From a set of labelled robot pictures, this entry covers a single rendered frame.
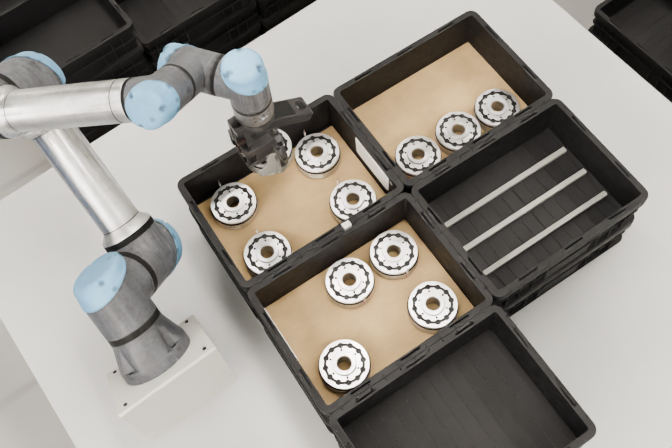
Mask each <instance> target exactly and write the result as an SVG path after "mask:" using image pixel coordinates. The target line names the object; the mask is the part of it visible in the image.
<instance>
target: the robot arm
mask: <svg viewBox="0 0 672 448"><path fill-rule="evenodd" d="M65 82H66V79H65V76H64V74H63V72H62V70H61V69H60V67H59V66H58V65H57V64H56V63H55V62H54V61H53V60H51V59H50V58H49V57H47V56H45V55H43V54H40V53H36V52H32V51H25V52H21V53H18V54H16V55H13V56H10V57H7V58H6V59H4V60H3V61H2V62H1V63H0V140H1V139H14V138H18V137H25V138H30V139H32V140H33V141H34V143H35V144H36V145H37V147H38V148H39V149H40V151H41V152H42V153H43V155H44V156H45V157H46V159H47V160H48V161H49V163H50V164H51V165H52V167H53V168H54V169H55V171H56V172H57V173H58V175H59V176H60V177H61V179H62V180H63V181H64V183H65V184H66V185H67V187H68V188H69V189H70V191H71V192H72V193H73V195H74V196H75V197H76V199H77V200H78V201H79V203H80V204H81V205H82V207H83V208H84V209H85V211H86V212H87V213H88V215H89V216H90V217H91V219H92V220H93V222H94V223H95V224H96V226H97V227H98V228H99V230H100V231H101V232H102V234H103V243H102V246H103V248H104V249H105V250H106V252H107V253H106V254H104V255H102V256H100V257H98V258H97V259H95V260H94V261H93V262H92V263H91V264H90V265H88V266H87V267H86V268H85V269H84V270H83V271H82V272H81V273H80V275H79V276H78V277H77V279H76V281H75V283H74V286H73V294H74V296H75V298H76V299H77V301H78V302H79V305H80V307H81V309H82V310H83V311H84V312H86V314H87V315H88V316H89V318H90V319H91V320H92V322H93V323H94V324H95V326H96V327H97V328H98V330H99V331H100V332H101V334H102V335H103V336H104V338H105V339H106V340H107V342H108V343H109V344H110V346H111V347H112V349H113V352H114V355H115V358H116V361H117V365H118V368H119V371H120V374H121V376H122V378H123V379H124V380H125V382H126V383H127V384H128V385H131V386H136V385H141V384H144V383H146V382H149V381H151V380H153V379H155V378H156V377H158V376H160V375H161V374H163V373H164V372H166V371H167V370H168V369H169V368H171V367H172V366H173V365H174V364H175V363H176V362H177V361H178V360H179V359H180V358H181V357H182V356H183V355H184V353H185V352H186V350H187V349H188V347H189V344H190V338H189V336H188V335H187V333H186V332H185V331H184V329H183V328H181V327H180V326H178V325H177V324H176V323H174V322H173V321H171V320H170V319H169V318H167V317H166V316H164V315H163V314H162V313H161V312H160V310H159V309H158V308H157V306H156V305H155V303H154V302H153V301H152V299H151V297H152V296H153V294H154V293H155V292H156V291H157V290H158V288H159V287H160V286H161V285H162V283H163V282H164V281H165V280H166V278H167V277H168V276H170V275H171V274H172V273H173V271H174V270H175V268H176V266H177V264H178V263H179V261H180V259H181V256H182V242H181V239H180V237H179V235H178V233H177V231H176V230H175V229H174V228H173V227H172V226H171V225H170V224H169V223H167V222H166V223H164V222H163V220H161V219H158V218H152V216H151V215H150V214H149V213H147V212H140V211H138V210H137V208H136V207H135V205H134V204H133V203H132V201H131V200H130V198H129V197H128V196H127V194H126V193H125V192H124V190H123V189H122V187H121V186H120V185H119V183H118V182H117V181H116V179H115V178H114V176H113V175H112V174H111V172H110V171H109V169H108V168H107V167H106V165H105V164H104V163H103V161H102V160H101V158H100V157H99V156H98V154H97V153H96V152H95V150H94V149H93V147H92V146H91V145H90V143H89V142H88V140H87V139H86V138H85V136H84V135H83V134H82V132H81V131H80V129H79V128H78V127H87V126H99V125H110V124H122V123H134V124H135V125H137V126H138V127H142V128H144V129H146V130H155V129H158V128H160V127H162V126H163V125H164V124H167V123H168V122H170V121H171V120H172V119H173V118H174V117H175V116H176V115H177V113H178V112H179V111H180V110H182V109H183V108H184V107H185V106H186V105H187V104H188V103H189V102H191V101H192V100H193V99H194V98H195V97H196V96H197V95H198V94H199V93H204V94H208V95H212V96H216V97H221V98H225V99H229V100H230V103H231V106H232V109H233V113H234V116H233V117H231V118H229V119H228V120H227V122H228V126H229V130H228V133H229V136H230V139H231V142H232V145H233V144H234V146H236V148H237V151H238V153H239V155H240V156H241V158H242V159H243V160H244V162H245V163H248V165H249V168H250V169H251V168H253V167H254V166H256V165H258V164H260V163H261V162H263V161H265V160H266V162H267V163H266V165H265V166H264V167H263V169H262V170H261V171H260V176H262V177H264V176H267V175H269V174H272V173H274V172H277V171H279V173H280V174H281V173H282V172H284V171H285V169H286V167H287V164H288V155H287V152H286V150H285V146H284V141H283V138H282V136H281V134H280V132H279V131H278V127H281V126H285V125H290V124H294V123H299V122H303V121H308V120H309V119H310V117H311V115H312V114H313V112H312V110H311V109H310V108H309V106H308V105H307V104H306V102H305V101H304V99H303V98H302V97H296V98H291V99H286V100H281V101H276V102H273V99H272V95H271V90H270V85H269V81H268V72H267V69H266V67H265V65H264V62H263V59H262V57H261V56H260V55H259V54H258V53H257V52H256V51H254V50H252V49H249V48H240V49H233V50H231V51H230V52H228V53H227V54H226V55H225V54H220V53H217V52H213V51H209V50H205V49H201V48H197V47H195V46H193V45H189V44H179V43H169V44H168V45H166V46H165V47H164V49H163V52H161V54H160V56H159V60H158V66H157V71H156V72H154V73H153V74H151V75H147V76H138V77H129V78H119V79H110V80H101V81H91V82H82V83H73V84H65ZM232 138H233V139H232Z"/></svg>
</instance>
